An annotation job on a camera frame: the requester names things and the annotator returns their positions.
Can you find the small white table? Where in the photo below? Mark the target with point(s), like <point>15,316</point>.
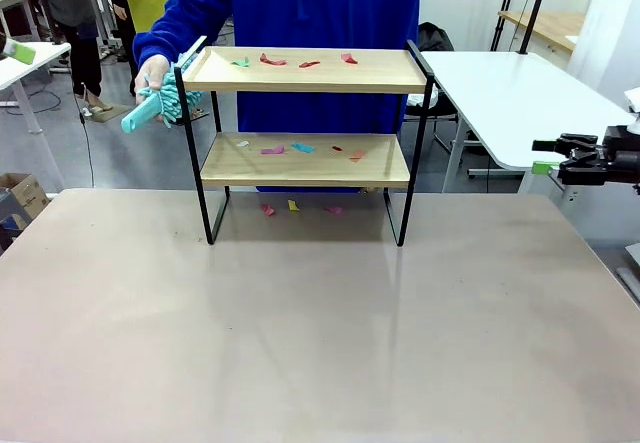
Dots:
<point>47,55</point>

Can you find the person's right forearm blue sleeve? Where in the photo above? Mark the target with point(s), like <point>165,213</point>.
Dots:
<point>160,38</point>

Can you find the wooden top table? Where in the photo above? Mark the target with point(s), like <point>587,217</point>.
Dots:
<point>550,25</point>

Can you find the person's right hand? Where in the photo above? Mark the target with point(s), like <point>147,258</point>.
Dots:
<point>150,75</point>

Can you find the black backpack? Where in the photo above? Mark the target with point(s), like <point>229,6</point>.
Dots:
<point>435,38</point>

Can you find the pink paper scrap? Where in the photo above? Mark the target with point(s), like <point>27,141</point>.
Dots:
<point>334,209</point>

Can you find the orange paper scrap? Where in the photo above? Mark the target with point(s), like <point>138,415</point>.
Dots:
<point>357,156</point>

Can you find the grey floor mat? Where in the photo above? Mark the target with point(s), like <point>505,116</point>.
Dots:
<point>112,113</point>

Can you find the two-tier wooden metal shelf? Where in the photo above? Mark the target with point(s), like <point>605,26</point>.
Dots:
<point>310,169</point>

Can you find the green paper scrap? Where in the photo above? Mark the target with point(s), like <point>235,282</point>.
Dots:
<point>241,63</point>

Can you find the large white table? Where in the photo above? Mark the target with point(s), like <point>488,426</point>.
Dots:
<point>500,93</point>

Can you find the white desk frame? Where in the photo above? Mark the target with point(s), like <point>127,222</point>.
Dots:
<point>106,23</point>

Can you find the white metal frame piece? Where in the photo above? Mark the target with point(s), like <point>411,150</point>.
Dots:
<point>631,283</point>

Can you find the crumpled red paper scrap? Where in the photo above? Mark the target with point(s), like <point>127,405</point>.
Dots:
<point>268,209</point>

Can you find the teal microfiber duster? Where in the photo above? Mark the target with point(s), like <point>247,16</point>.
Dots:
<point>170,98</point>

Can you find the black chair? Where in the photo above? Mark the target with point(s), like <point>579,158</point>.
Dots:
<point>445,108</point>

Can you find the thick black pole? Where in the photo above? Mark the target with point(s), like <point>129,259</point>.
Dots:
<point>535,10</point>

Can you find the person in blue hoodie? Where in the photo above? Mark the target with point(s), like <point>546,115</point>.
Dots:
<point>325,3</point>

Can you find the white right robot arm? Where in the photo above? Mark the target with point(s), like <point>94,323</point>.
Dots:
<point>634,123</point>

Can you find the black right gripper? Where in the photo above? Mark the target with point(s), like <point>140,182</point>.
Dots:
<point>622,158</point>

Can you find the pink-red paper scrap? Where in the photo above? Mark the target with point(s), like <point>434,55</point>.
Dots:
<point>349,58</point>

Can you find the cardboard box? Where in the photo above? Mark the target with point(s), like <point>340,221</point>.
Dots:
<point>27,193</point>

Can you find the white cloth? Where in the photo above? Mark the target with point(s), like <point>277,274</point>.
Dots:
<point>414,100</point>

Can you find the yellow paper scrap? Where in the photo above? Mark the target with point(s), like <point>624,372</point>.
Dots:
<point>293,205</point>

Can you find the blue paper scrap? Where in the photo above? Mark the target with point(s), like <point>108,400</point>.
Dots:
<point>303,147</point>

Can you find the large red paper scrap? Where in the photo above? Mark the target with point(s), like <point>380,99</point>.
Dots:
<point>270,59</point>

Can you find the thin black tripod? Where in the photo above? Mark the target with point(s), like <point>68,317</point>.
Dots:
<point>505,10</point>

